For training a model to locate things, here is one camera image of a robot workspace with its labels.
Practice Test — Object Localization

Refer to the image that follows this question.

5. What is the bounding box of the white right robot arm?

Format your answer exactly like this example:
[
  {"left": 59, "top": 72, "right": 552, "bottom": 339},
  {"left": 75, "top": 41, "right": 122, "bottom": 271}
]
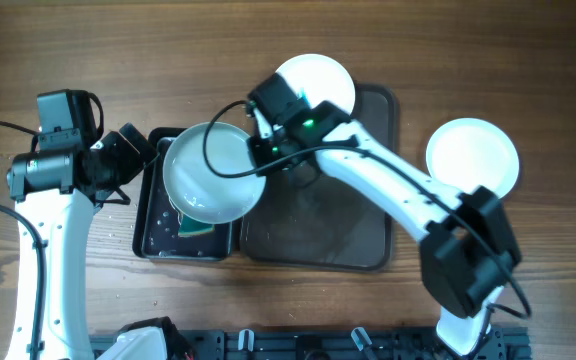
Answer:
[{"left": 242, "top": 100, "right": 522, "bottom": 356}]

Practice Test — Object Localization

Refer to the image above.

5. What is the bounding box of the white plate blue stain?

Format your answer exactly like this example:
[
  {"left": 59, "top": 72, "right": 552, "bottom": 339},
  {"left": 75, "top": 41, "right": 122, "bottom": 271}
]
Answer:
[{"left": 276, "top": 54, "right": 356, "bottom": 115}]

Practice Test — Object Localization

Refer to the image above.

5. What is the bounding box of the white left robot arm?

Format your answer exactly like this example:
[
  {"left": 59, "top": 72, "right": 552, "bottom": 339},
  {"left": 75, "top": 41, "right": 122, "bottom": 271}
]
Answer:
[{"left": 6, "top": 123, "right": 157, "bottom": 359}]

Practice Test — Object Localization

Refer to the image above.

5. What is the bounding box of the dark brown serving tray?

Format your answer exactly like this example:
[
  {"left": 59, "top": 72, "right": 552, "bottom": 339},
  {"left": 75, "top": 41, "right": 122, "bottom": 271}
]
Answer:
[{"left": 239, "top": 82, "right": 400, "bottom": 273}]

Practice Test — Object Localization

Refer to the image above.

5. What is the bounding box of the green yellow sponge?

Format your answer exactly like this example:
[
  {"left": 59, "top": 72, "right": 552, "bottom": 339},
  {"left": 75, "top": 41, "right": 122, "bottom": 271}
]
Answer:
[{"left": 177, "top": 213, "right": 215, "bottom": 238}]

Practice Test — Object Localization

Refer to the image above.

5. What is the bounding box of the white plate front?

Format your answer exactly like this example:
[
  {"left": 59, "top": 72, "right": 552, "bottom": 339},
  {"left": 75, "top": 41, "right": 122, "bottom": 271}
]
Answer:
[{"left": 425, "top": 118, "right": 520, "bottom": 198}]

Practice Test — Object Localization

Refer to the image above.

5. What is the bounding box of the black metal water tray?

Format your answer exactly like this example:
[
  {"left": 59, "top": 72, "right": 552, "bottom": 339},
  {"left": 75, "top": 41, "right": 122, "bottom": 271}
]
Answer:
[{"left": 132, "top": 127, "right": 241, "bottom": 261}]

